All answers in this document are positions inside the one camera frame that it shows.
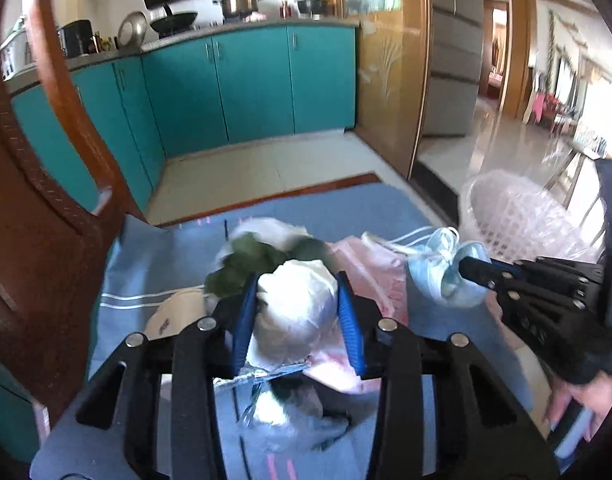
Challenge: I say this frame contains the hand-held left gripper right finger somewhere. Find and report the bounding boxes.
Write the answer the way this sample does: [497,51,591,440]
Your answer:
[336,271,559,480]

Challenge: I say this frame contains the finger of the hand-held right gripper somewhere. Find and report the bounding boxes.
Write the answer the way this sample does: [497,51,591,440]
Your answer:
[458,255,607,306]
[493,285,612,387]

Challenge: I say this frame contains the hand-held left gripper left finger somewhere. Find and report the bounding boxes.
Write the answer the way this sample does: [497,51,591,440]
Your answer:
[75,272,261,480]

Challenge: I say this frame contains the blue face mask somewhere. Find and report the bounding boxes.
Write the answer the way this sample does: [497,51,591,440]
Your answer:
[362,226,491,310]

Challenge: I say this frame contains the white plastic bag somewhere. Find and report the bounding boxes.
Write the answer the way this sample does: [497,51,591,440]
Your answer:
[250,257,340,367]

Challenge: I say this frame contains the white plastic lattice basket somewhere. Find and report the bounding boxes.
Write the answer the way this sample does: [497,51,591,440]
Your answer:
[458,169,604,265]

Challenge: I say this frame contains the green vegetable leaves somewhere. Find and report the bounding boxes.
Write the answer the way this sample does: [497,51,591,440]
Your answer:
[206,232,333,307]

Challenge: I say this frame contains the person's right hand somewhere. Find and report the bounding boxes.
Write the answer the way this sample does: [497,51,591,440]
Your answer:
[546,374,612,456]

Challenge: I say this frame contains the silver foil wrapper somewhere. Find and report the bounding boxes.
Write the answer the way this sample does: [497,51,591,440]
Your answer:
[213,362,312,391]

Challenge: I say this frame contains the pink plastic bag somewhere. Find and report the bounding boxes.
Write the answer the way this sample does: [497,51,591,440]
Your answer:
[306,237,412,395]

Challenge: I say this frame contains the white paper cup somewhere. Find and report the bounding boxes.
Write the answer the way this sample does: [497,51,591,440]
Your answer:
[145,287,213,338]

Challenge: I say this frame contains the clear plastic bag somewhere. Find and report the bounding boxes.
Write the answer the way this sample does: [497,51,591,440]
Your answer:
[238,385,352,453]

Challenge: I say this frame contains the blue striped tablecloth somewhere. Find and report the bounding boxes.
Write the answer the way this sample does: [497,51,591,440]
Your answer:
[30,182,557,480]

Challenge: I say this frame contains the grey refrigerator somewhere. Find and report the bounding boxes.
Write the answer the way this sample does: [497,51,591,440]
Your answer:
[421,0,486,138]

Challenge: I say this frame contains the wooden glass-door cabinet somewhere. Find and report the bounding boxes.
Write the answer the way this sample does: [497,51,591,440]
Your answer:
[320,0,432,180]

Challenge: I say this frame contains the teal kitchen cabinets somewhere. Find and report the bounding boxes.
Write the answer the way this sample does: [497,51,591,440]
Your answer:
[0,24,361,463]

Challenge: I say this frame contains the black wok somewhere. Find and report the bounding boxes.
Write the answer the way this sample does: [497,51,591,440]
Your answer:
[149,4,199,37]

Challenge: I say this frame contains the black cooking pot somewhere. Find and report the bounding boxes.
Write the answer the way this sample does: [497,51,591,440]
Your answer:
[296,0,335,17]

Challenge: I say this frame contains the round steel lid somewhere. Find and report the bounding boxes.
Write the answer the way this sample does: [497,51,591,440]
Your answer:
[117,11,149,47]

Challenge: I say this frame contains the black countertop appliance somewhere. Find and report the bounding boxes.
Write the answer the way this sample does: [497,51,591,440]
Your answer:
[59,20,94,58]

